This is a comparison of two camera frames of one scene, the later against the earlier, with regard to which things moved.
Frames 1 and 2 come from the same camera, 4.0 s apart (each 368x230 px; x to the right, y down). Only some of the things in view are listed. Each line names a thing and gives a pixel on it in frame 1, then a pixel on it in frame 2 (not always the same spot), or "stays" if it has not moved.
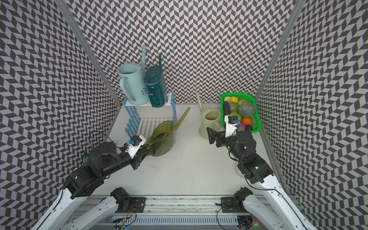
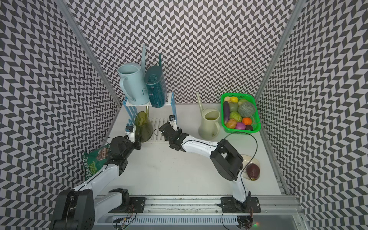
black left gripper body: x=135 y=161 to x=132 y=146
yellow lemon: x=234 y=99 stays
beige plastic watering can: x=211 y=118 stays
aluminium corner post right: x=293 y=16 stays
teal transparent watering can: x=155 y=79 stays
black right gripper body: x=229 y=142 to x=179 y=130
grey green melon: x=246 y=109 stays
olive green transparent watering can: x=163 y=140 to x=143 y=127
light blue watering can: x=132 y=84 stays
